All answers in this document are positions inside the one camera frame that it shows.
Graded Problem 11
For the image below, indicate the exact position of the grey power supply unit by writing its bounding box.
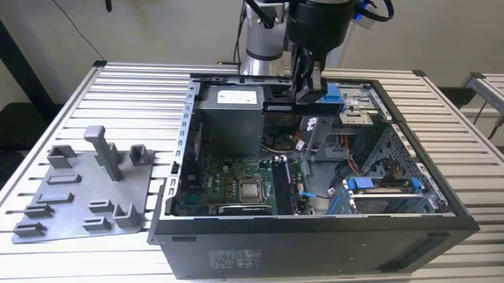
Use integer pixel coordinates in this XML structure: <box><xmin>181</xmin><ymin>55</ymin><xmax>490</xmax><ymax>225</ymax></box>
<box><xmin>197</xmin><ymin>85</ymin><xmax>264</xmax><ymax>157</ymax></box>

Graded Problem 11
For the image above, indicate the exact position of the blue plastic drive carrier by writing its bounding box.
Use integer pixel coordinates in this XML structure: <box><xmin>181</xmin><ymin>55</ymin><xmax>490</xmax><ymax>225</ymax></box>
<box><xmin>319</xmin><ymin>83</ymin><xmax>343</xmax><ymax>114</ymax></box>

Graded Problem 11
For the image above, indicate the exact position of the black open PC case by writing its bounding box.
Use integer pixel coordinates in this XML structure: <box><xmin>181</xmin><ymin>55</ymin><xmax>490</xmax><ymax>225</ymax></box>
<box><xmin>146</xmin><ymin>70</ymin><xmax>481</xmax><ymax>281</ymax></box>

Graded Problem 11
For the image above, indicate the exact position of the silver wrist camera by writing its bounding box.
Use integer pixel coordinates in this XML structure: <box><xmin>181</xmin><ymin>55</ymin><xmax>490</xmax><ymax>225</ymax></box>
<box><xmin>351</xmin><ymin>0</ymin><xmax>379</xmax><ymax>31</ymax></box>

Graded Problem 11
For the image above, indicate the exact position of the blue flat data cable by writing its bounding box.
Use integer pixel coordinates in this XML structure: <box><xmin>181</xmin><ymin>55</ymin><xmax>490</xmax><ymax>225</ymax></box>
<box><xmin>299</xmin><ymin>190</ymin><xmax>335</xmax><ymax>199</ymax></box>

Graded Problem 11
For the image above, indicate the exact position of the RAM slot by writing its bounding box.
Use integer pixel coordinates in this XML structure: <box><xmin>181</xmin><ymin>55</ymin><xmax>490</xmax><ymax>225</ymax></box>
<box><xmin>275</xmin><ymin>159</ymin><xmax>280</xmax><ymax>215</ymax></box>
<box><xmin>279</xmin><ymin>159</ymin><xmax>286</xmax><ymax>215</ymax></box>

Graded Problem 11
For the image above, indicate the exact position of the black graphics card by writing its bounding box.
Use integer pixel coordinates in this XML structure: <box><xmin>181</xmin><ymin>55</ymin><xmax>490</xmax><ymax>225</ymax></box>
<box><xmin>217</xmin><ymin>204</ymin><xmax>275</xmax><ymax>216</ymax></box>

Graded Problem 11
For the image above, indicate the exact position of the grey plastic parts rack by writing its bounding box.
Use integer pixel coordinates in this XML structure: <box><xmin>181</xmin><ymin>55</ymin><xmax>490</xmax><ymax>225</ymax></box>
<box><xmin>10</xmin><ymin>125</ymin><xmax>165</xmax><ymax>245</ymax></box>

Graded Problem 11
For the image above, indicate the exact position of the black chair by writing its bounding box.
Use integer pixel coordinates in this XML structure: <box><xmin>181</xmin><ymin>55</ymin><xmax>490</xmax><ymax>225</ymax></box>
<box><xmin>0</xmin><ymin>101</ymin><xmax>60</xmax><ymax>150</ymax></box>

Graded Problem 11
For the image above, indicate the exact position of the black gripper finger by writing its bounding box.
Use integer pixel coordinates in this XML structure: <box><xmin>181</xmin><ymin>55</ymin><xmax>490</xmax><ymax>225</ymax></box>
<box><xmin>292</xmin><ymin>49</ymin><xmax>312</xmax><ymax>105</ymax></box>
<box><xmin>311</xmin><ymin>55</ymin><xmax>328</xmax><ymax>104</ymax></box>

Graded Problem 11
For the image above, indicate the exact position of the silver CPU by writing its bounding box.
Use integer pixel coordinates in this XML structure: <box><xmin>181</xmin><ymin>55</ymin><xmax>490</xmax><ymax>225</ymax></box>
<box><xmin>240</xmin><ymin>182</ymin><xmax>263</xmax><ymax>199</ymax></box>

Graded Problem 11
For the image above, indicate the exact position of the installed RAM stick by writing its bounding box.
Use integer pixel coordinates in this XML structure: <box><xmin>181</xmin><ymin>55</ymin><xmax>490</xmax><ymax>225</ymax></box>
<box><xmin>288</xmin><ymin>160</ymin><xmax>299</xmax><ymax>213</ymax></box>

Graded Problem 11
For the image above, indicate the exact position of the green motherboard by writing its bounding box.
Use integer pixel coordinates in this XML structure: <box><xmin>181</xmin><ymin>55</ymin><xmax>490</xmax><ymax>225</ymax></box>
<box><xmin>172</xmin><ymin>156</ymin><xmax>311</xmax><ymax>216</ymax></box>

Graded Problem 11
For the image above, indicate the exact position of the black metal pole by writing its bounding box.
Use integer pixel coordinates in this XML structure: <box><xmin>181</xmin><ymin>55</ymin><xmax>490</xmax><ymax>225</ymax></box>
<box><xmin>0</xmin><ymin>19</ymin><xmax>54</xmax><ymax>104</ymax></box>

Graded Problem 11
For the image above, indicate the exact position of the metal disk bay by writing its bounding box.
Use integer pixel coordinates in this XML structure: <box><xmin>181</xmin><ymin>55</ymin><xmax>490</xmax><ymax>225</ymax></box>
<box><xmin>336</xmin><ymin>84</ymin><xmax>376</xmax><ymax>127</ymax></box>

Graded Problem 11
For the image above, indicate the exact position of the CPU socket with metal cover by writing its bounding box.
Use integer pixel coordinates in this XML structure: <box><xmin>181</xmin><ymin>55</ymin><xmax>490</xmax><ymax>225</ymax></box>
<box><xmin>233</xmin><ymin>175</ymin><xmax>271</xmax><ymax>206</ymax></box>

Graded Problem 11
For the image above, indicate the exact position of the black arm base cable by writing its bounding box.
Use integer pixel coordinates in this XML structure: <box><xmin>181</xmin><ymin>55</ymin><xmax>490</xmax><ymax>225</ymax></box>
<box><xmin>232</xmin><ymin>17</ymin><xmax>243</xmax><ymax>64</ymax></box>

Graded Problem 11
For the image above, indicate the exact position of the metal slat side table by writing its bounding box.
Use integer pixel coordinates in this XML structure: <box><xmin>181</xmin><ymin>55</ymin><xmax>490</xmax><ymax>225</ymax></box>
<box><xmin>458</xmin><ymin>72</ymin><xmax>504</xmax><ymax>119</ymax></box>

